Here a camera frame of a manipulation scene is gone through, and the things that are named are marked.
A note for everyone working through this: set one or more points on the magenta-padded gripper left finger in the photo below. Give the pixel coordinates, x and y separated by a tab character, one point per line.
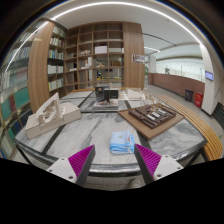
61	166

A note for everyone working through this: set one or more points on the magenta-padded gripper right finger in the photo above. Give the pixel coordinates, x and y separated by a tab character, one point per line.
166	165

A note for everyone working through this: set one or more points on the light blue printed towel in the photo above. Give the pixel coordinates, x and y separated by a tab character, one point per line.
121	141

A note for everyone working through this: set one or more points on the wooden model base board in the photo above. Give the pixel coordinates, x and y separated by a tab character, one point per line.
146	131

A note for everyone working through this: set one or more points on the red bin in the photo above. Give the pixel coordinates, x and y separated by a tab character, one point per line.
198	100

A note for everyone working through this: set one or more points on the dark grey bin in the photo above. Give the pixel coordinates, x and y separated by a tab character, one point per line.
189	95

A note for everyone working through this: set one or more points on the small white architectural model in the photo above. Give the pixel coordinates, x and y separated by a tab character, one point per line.
133	94

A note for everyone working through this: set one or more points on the black block architectural model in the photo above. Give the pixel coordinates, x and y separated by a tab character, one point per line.
105	93

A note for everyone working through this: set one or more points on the glass-front bookshelf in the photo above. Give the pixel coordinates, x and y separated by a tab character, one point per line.
16	90

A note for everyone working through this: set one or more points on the dark bookshelf with books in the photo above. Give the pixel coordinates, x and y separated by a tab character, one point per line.
56	53

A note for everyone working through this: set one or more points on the wooden shelf unit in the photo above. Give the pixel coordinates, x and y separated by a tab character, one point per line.
100	50

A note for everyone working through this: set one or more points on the wall screen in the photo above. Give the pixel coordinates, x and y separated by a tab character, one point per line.
209	75

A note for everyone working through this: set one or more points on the wall poster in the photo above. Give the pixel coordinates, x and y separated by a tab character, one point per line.
138	59

